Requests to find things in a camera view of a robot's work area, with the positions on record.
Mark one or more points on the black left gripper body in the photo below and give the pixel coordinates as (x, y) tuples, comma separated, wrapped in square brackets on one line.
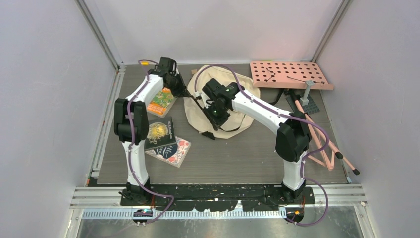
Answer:
[(177, 86)]

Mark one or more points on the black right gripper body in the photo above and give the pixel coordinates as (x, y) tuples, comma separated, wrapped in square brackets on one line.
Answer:
[(217, 116)]

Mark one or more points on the cream canvas backpack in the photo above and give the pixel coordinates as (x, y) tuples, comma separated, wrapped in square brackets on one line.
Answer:
[(237, 121)]

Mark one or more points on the orange green paperback book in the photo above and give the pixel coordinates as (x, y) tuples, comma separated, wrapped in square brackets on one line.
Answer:
[(161, 103)]

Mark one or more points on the black moon cover book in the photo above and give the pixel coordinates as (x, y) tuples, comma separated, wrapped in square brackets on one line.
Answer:
[(161, 133)]

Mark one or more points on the patterned book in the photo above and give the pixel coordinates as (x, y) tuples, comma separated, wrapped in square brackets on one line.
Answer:
[(172, 154)]

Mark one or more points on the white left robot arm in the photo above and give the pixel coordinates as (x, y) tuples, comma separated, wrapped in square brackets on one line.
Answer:
[(131, 124)]

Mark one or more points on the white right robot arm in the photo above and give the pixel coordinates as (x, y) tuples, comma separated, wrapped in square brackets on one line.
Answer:
[(291, 130)]

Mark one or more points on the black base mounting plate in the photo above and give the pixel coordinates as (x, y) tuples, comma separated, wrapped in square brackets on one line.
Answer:
[(214, 197)]

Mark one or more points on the pink perforated stand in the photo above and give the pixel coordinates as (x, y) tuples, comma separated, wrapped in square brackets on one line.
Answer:
[(293, 75)]

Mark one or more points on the grey bracket on stand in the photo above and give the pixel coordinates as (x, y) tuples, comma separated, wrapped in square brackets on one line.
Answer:
[(304, 99)]

